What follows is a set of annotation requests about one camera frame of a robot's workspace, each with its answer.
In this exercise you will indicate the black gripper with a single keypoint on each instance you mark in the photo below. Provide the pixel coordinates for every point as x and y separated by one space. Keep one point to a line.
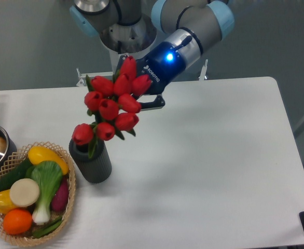
161 65

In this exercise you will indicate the red tulip bouquet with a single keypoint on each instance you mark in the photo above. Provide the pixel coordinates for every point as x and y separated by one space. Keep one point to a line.
113 104

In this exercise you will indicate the dark grey ribbed vase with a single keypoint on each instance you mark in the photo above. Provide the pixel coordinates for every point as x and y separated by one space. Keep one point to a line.
95 169

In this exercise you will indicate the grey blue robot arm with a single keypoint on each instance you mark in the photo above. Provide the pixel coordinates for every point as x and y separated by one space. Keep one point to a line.
164 15

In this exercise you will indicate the yellow squash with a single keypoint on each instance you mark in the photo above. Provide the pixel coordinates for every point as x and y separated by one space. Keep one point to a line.
38 154

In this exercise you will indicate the green bok choy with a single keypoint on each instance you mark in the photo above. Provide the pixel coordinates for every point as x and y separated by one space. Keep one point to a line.
48 176

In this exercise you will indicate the purple sweet potato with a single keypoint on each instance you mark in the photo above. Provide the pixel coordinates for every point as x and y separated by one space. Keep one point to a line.
60 199

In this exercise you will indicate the woven wicker basket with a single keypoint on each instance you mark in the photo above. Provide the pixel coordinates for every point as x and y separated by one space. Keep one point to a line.
26 239

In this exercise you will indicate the beige round disc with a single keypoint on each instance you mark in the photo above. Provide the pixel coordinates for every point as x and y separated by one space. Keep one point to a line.
24 192

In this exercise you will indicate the green cucumber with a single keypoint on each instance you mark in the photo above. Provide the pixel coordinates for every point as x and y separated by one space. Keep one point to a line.
17 173

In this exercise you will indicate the green bean pods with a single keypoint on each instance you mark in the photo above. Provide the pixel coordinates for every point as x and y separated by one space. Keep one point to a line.
48 229

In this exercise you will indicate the yellow bell pepper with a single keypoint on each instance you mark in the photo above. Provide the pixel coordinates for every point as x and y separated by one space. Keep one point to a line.
6 204

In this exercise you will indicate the orange fruit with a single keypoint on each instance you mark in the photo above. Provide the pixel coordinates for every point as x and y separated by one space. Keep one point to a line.
17 221

